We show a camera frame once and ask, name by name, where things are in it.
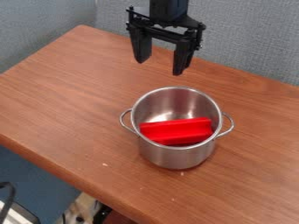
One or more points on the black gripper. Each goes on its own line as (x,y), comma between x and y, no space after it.
(164,21)

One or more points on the red block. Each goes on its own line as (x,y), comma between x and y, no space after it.
(176,132)

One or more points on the stainless steel pot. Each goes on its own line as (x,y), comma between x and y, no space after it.
(169,103)

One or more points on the beige clutter under table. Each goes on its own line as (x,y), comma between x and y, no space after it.
(84,211)

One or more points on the white box under table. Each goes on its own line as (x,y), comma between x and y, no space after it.
(20,215)

